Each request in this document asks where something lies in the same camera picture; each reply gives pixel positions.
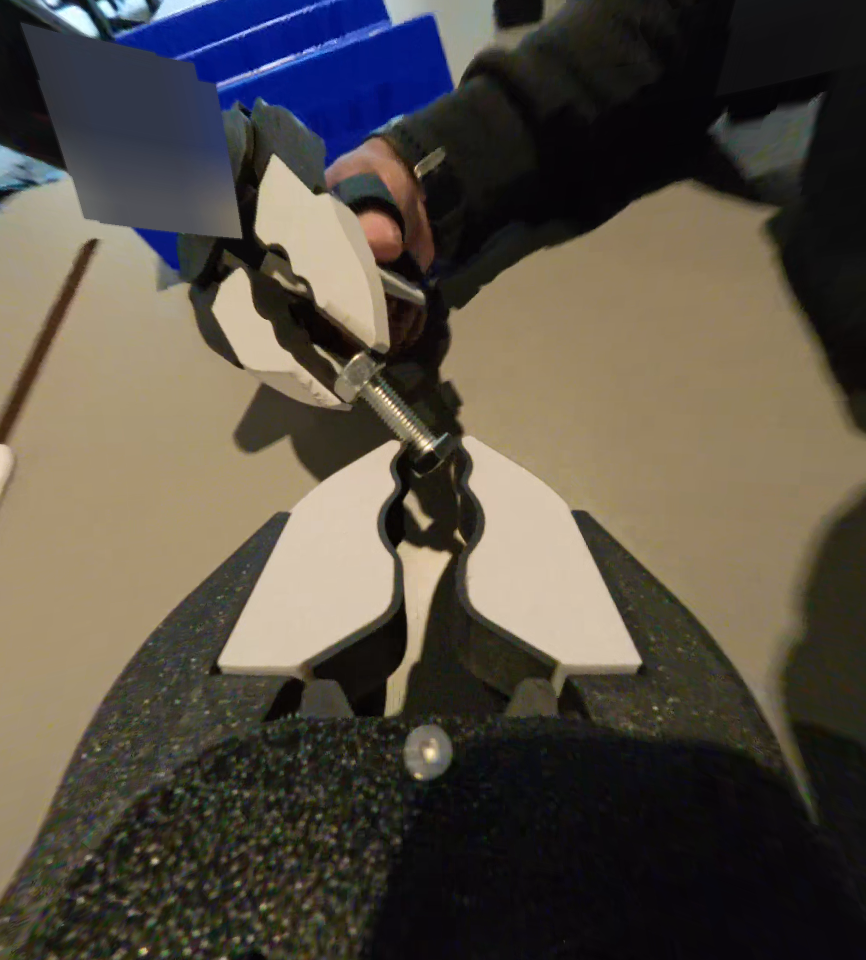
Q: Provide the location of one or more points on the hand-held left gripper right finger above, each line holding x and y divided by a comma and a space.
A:
538, 577

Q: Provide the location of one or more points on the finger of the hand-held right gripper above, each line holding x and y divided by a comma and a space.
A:
328, 247
252, 337

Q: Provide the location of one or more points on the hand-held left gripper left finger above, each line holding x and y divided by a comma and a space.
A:
313, 577

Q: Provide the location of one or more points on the blue plastic bin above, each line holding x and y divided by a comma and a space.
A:
343, 82

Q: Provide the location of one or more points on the silver hex bolt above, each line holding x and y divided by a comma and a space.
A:
395, 411

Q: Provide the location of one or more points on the silver hex nut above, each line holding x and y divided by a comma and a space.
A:
433, 452

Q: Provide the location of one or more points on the person's right hand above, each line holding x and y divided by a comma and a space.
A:
395, 232

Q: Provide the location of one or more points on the black wristwatch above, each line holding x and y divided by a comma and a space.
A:
430, 162

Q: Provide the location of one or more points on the person's black jacket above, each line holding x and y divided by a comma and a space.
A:
853, 225

